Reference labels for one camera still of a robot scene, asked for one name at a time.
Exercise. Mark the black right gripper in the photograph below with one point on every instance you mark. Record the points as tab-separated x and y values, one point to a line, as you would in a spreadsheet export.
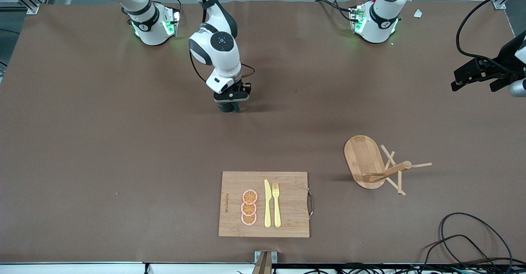
237	89

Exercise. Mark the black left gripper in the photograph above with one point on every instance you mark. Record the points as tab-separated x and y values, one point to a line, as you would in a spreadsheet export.
506	56

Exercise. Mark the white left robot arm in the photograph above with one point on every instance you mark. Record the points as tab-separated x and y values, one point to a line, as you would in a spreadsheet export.
378	23

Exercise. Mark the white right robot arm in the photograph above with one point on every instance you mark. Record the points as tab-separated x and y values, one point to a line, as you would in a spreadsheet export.
220	52

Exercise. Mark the brown table cover sheet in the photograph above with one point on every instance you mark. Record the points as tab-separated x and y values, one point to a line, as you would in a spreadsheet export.
164	142

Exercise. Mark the dried orange slice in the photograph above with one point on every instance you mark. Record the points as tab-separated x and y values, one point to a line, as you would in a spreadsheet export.
248	220
250	196
248	209

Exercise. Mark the white paper scrap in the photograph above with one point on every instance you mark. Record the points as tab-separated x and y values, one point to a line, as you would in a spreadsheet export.
418	13

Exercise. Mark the yellow plastic knife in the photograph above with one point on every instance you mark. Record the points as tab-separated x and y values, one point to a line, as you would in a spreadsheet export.
267	208

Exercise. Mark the yellow plastic fork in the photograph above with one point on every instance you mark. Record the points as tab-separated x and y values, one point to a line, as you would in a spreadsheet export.
277	212

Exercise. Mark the bamboo cutting board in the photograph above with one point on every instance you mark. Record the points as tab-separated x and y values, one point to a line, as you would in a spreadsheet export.
287	208

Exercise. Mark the wooden mug tree stand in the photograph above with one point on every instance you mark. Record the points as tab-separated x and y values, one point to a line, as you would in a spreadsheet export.
361	161

